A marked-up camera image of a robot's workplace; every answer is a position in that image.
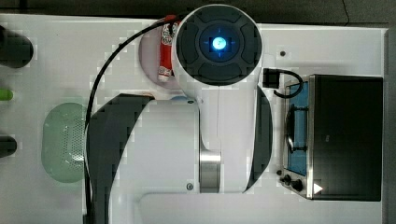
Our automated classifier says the green perforated basket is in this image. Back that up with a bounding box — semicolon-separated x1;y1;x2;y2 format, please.
41;103;86;183

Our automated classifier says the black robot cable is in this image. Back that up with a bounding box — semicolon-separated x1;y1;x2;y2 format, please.
83;12;188;224

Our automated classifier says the red ketchup bottle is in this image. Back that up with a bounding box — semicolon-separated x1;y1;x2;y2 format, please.
158;15;179;82

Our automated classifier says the blue round bowl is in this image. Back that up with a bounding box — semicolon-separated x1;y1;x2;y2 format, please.
171;96;190;101

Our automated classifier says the green object left edge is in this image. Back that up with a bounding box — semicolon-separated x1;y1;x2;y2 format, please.
0;89;14;101

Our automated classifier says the black object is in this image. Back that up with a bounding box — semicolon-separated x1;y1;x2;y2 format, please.
0;136;17;158
0;26;34;68

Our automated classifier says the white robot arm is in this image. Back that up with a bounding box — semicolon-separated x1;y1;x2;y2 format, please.
84;5;273;224

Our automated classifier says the black object lower left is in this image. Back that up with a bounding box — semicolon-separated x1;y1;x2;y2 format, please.
0;136;17;158

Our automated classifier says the black toaster oven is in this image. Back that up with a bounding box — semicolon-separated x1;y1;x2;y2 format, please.
280;75;383;202

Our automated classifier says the black object upper left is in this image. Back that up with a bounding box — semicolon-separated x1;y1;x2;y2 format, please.
0;26;34;68

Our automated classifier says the grey round plate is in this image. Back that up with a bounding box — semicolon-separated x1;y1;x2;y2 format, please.
138;27;180;91

